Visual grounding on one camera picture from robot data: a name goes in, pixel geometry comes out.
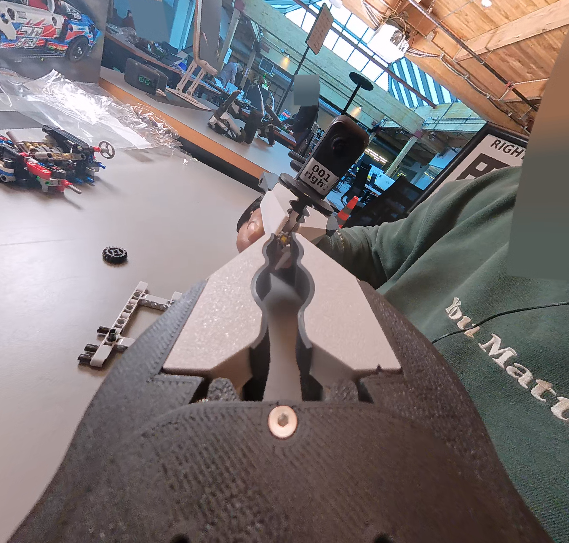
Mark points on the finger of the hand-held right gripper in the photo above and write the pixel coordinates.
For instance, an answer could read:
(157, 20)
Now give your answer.
(318, 229)
(275, 214)

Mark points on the black round floor stand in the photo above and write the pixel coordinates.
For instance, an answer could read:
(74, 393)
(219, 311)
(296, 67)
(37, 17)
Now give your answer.
(361, 80)

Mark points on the person's right forearm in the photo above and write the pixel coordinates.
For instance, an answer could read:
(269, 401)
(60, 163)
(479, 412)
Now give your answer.
(422, 240)

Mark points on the orange traffic cone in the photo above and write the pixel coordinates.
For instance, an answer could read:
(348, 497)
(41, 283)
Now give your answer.
(349, 214)

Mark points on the lego car chassis assembly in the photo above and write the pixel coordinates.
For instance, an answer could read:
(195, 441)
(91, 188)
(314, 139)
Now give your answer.
(40, 165)

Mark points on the clear plastic wrapper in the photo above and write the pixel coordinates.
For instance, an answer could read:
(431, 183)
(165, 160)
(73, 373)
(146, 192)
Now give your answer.
(89, 102)

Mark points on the wooden tablet stand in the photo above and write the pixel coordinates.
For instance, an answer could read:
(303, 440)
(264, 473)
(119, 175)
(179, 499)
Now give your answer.
(209, 27)

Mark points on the small black lego gear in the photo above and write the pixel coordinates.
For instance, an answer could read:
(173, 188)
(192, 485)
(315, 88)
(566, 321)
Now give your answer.
(114, 254)

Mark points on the yellow lego axle with gear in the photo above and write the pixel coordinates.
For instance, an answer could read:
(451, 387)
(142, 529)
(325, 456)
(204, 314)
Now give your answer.
(283, 238)

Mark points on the person's right hand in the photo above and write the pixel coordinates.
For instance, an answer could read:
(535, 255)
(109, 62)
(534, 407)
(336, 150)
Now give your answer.
(251, 234)

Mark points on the wooden edged table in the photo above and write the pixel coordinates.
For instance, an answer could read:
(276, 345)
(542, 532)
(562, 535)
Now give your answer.
(213, 142)

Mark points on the black device green rings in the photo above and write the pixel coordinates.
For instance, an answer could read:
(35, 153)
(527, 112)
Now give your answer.
(144, 77)

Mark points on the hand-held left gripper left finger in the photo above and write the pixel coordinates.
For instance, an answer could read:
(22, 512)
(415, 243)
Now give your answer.
(218, 325)

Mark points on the black framed sign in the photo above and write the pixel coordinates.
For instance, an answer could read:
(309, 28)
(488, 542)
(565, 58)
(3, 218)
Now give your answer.
(484, 156)

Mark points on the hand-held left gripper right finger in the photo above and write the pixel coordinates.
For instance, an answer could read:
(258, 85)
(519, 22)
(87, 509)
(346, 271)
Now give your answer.
(346, 325)

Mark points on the white ceiling projector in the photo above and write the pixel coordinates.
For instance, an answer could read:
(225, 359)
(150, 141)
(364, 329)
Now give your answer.
(389, 42)

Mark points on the grey lego frame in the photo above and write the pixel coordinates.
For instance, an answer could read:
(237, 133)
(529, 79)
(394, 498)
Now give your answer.
(124, 316)

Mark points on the sign on pole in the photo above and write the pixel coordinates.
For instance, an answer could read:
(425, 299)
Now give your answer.
(320, 29)

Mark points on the lego set box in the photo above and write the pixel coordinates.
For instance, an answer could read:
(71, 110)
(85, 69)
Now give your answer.
(49, 22)

